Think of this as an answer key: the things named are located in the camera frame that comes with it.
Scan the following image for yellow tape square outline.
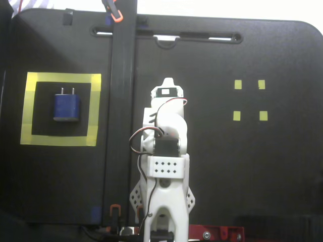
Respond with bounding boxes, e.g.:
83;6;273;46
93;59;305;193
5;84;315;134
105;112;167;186
20;72;102;147

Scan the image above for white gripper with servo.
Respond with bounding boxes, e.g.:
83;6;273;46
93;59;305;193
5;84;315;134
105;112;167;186
150;77;184;101

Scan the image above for long black flat strip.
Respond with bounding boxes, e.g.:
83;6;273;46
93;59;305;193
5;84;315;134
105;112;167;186
102;0;138;227

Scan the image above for blue white charger plug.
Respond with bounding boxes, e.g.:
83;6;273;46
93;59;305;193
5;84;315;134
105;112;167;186
52;87;82;124

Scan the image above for red triangular post bracket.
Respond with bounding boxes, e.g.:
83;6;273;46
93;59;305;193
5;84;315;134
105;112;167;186
188;224;246;240

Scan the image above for orange black spring clamp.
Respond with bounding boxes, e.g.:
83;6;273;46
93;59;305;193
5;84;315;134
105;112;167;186
100;0;124;23
109;203;122;234

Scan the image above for striped white cloth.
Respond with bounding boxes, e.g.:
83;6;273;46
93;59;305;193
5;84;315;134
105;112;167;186
9;0;55;18

